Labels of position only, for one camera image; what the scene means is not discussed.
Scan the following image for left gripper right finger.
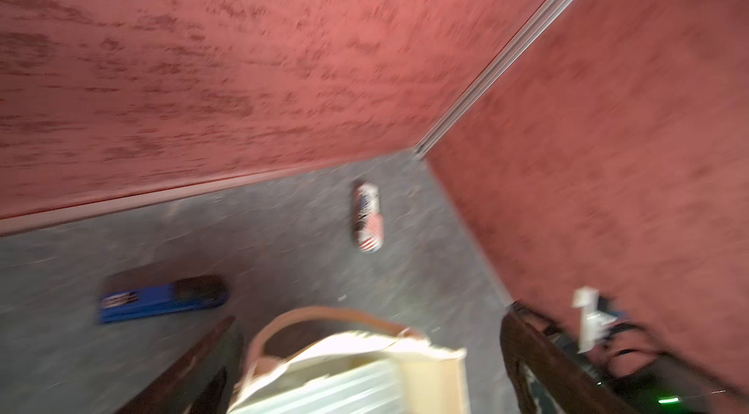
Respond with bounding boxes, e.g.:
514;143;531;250
499;302;635;413

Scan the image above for blue black stapler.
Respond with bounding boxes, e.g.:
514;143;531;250
99;275;230;324

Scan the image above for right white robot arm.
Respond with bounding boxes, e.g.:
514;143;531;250
538;286;748;413

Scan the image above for floral canvas tote bag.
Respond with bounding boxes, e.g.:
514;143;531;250
229;307;471;413

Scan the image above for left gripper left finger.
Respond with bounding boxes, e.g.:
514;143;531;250
118;316;244;413

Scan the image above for right corner aluminium post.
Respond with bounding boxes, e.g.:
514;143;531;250
414;0;575;160

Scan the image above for flag pattern can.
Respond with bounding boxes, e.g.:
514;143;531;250
353;180;384;253

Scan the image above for clear ribbed pencil case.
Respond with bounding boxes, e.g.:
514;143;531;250
231;361;411;413

